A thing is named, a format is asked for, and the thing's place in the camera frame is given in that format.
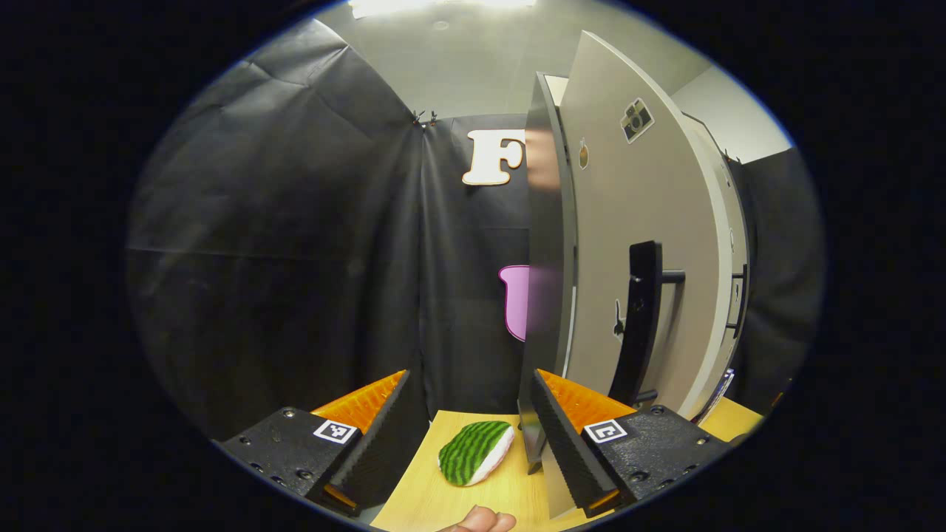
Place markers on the white cabinet door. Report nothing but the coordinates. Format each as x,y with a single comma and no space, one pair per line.
735,222
635,192

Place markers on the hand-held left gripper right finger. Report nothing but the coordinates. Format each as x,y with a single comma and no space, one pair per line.
565,443

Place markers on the white shoe cabinet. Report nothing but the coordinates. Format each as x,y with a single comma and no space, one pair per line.
547,295

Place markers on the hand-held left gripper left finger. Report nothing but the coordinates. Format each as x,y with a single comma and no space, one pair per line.
377,443

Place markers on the watermelon slice plush toy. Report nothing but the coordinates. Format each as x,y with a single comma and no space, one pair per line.
473,451

